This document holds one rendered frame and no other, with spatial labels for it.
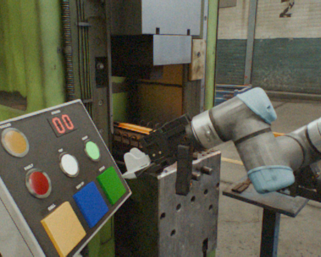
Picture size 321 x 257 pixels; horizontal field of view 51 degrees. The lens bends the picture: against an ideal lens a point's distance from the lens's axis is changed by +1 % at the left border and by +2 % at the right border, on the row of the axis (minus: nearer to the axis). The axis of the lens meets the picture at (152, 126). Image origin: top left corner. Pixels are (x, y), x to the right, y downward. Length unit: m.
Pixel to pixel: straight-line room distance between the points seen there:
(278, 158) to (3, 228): 0.49
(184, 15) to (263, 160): 0.69
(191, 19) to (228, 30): 8.10
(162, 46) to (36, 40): 0.39
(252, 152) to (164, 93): 0.94
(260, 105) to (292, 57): 8.11
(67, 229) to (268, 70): 8.43
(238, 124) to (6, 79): 0.94
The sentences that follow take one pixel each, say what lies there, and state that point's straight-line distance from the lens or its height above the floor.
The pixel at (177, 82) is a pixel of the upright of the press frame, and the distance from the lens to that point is 1.47.
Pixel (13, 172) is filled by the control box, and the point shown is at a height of 1.12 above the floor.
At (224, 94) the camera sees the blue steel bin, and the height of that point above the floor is 0.64.
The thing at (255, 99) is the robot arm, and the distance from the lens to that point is 0.64.
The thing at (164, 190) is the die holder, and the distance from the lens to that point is 1.13.
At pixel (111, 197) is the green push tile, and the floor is 0.99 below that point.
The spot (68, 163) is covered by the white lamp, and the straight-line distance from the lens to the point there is 0.72.
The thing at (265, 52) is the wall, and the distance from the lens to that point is 8.93.
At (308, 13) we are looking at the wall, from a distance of 8.70.
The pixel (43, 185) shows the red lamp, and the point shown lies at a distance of 0.65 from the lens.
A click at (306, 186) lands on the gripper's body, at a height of 0.96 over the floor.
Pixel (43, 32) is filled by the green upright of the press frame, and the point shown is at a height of 1.37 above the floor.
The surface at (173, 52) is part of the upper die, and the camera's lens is 1.15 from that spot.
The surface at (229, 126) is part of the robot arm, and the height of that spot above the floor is 1.18.
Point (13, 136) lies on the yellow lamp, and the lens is 0.65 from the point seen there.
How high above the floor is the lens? 1.34
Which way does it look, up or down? 14 degrees down
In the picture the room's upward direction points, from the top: straight up
